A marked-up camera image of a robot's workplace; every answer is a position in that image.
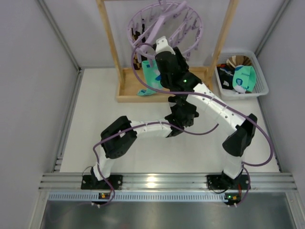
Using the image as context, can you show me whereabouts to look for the black patterned sock back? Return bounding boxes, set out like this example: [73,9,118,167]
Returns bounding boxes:
[217,67,235,90]

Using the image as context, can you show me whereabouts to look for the mint green sock front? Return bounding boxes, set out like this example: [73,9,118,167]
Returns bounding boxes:
[233,65,256,94]

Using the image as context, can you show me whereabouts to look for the mint green sock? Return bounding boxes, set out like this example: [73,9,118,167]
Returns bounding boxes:
[137,60,163,96]
[233,65,256,94]

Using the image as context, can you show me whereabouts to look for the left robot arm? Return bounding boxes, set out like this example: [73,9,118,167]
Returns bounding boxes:
[91,96,199,184]

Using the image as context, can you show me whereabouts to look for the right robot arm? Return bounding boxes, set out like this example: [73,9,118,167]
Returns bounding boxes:
[155,47,257,180]

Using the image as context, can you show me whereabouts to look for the purple round clip hanger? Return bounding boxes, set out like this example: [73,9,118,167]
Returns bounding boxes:
[127,0,204,62]

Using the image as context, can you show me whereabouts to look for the brown argyle socks in basket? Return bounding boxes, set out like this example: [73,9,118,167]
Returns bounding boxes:
[217,55,252,69]

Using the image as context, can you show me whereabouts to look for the wooden hanger rack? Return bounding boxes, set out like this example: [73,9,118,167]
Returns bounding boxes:
[96,0,239,103]

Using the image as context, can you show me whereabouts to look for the mint green sock back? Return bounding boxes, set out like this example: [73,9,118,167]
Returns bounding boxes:
[137,60,163,96]

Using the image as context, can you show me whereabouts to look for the brown argyle sock hanging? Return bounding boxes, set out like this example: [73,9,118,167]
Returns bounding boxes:
[131,18,146,71]

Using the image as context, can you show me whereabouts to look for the white plastic basket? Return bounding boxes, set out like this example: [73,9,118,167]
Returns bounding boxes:
[215,50,269,100]

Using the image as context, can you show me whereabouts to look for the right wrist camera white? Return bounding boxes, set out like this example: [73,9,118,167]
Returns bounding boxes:
[155,36,175,55]

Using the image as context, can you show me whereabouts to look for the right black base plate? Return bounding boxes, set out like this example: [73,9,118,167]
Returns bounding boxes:
[206,174,250,191]

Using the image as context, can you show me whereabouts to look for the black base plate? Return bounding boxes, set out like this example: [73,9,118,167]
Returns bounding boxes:
[206,174,250,191]
[81,175,123,190]

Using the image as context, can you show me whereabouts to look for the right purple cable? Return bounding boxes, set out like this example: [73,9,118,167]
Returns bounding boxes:
[130,42,275,208]

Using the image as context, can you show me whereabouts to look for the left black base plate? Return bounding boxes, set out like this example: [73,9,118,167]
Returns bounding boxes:
[81,175,123,190]

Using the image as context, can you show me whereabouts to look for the aluminium mounting rail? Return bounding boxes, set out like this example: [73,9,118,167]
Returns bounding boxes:
[39,173,297,203]

